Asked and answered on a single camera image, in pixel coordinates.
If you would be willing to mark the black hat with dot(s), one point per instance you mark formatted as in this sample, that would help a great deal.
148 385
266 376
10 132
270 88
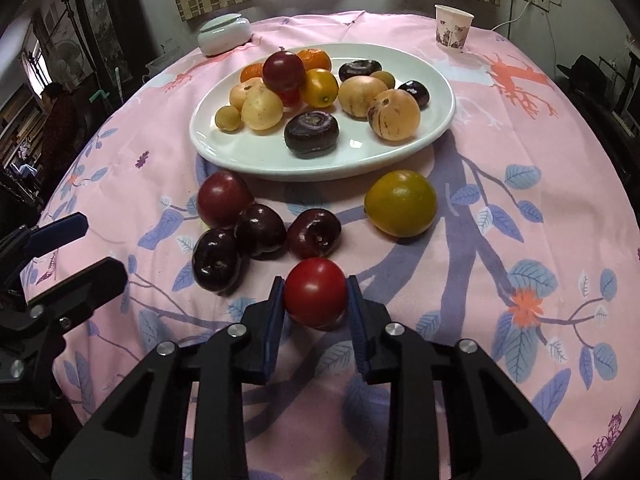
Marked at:
582 67

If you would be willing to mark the mop stick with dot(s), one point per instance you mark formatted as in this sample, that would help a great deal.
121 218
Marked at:
117 80

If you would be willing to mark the large pale yellow pepino melon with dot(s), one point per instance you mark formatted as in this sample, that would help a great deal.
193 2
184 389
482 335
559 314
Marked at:
393 113

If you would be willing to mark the printed paper cup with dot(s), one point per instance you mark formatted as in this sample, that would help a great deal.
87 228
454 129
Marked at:
452 30

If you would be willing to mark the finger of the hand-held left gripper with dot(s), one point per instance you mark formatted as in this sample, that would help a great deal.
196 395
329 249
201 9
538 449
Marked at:
85 290
60 230

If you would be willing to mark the dark coat stand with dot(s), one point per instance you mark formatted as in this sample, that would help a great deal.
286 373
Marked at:
67 20

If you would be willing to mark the large dark water chestnut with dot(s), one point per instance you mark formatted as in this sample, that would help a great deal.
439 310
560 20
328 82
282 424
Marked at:
311 131

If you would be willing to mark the dark monitor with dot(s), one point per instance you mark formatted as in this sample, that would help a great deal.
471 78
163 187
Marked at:
627 110

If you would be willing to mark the dark red cherry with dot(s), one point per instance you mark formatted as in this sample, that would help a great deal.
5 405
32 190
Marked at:
260 230
417 92
314 232
217 260

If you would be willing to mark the green yellow orange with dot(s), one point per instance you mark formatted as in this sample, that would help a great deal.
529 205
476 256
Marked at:
400 202

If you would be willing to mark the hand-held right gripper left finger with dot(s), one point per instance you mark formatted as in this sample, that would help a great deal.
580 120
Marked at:
276 320

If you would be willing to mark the white ceramic plate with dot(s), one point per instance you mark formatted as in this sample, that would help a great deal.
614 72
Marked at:
360 152

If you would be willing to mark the small tan longan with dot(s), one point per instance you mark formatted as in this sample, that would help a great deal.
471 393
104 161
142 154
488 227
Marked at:
384 79
227 118

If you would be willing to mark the pink floral tablecloth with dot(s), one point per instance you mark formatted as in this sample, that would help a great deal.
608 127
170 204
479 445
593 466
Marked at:
500 135

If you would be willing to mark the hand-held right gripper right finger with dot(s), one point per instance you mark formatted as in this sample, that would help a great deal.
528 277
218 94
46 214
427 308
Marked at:
357 330

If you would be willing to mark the electric fan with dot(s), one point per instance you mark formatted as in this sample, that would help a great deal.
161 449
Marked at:
65 55

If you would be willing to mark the dark red plum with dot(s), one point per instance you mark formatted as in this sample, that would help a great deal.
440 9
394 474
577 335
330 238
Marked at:
284 71
224 199

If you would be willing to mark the white lidded ceramic jar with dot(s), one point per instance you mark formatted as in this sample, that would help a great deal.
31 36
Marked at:
222 37

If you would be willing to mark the small dark water chestnut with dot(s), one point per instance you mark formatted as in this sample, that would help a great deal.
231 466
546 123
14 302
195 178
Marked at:
360 69

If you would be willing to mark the yellow cherry tomato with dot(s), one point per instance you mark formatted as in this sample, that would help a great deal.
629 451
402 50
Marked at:
318 87

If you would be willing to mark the orange mandarin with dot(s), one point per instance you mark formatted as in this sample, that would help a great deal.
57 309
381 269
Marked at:
250 72
317 59

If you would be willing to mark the dark framed picture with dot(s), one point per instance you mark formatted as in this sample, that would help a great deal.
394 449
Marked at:
100 25

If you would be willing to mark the red cherry tomato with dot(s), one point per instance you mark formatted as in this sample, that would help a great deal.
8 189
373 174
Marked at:
290 97
316 292

